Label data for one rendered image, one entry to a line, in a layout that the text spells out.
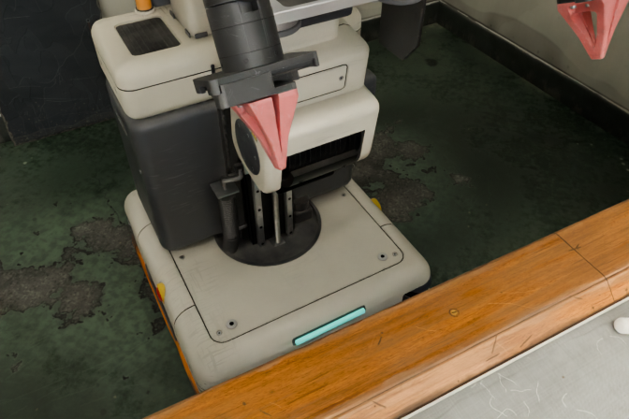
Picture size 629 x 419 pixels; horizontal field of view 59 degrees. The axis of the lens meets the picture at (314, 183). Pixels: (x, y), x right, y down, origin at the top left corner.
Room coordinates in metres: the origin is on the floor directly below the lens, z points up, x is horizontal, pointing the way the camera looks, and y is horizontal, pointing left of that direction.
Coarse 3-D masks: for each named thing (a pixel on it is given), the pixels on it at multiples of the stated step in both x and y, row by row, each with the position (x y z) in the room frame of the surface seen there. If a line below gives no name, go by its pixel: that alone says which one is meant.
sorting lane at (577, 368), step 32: (608, 320) 0.40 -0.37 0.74; (544, 352) 0.36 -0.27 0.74; (576, 352) 0.36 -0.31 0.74; (608, 352) 0.36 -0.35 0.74; (480, 384) 0.32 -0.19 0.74; (512, 384) 0.32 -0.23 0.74; (544, 384) 0.32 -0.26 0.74; (576, 384) 0.32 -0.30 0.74; (608, 384) 0.32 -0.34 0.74; (416, 416) 0.28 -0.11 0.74; (448, 416) 0.28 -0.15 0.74; (480, 416) 0.28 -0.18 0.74; (512, 416) 0.28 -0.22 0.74; (544, 416) 0.28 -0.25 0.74; (576, 416) 0.28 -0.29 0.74; (608, 416) 0.28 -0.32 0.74
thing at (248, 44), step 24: (264, 0) 0.45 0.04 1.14; (216, 24) 0.44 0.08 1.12; (240, 24) 0.43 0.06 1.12; (264, 24) 0.44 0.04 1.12; (216, 48) 0.44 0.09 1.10; (240, 48) 0.43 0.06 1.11; (264, 48) 0.43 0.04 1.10; (240, 72) 0.41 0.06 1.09; (264, 72) 0.42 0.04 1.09; (288, 72) 0.43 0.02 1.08
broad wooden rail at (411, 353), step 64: (512, 256) 0.49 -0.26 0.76; (576, 256) 0.49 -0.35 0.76; (384, 320) 0.39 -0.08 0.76; (448, 320) 0.39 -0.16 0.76; (512, 320) 0.39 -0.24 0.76; (576, 320) 0.40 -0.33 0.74; (256, 384) 0.30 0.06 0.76; (320, 384) 0.30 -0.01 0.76; (384, 384) 0.30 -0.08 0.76; (448, 384) 0.31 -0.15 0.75
